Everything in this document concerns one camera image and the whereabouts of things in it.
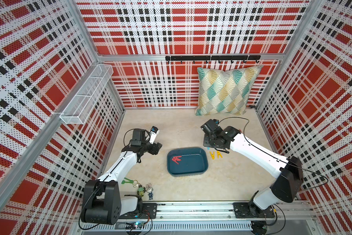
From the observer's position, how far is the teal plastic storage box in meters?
0.88

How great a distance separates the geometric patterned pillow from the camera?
92 cm

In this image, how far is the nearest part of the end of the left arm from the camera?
2.09ft

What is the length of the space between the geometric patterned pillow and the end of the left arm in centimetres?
49

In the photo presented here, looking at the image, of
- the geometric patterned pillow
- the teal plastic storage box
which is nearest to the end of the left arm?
the teal plastic storage box

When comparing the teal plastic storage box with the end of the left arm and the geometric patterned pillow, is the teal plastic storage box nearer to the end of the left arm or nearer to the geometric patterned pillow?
the end of the left arm

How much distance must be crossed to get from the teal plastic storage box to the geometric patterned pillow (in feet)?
1.14

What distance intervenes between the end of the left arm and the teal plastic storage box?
5.5 inches
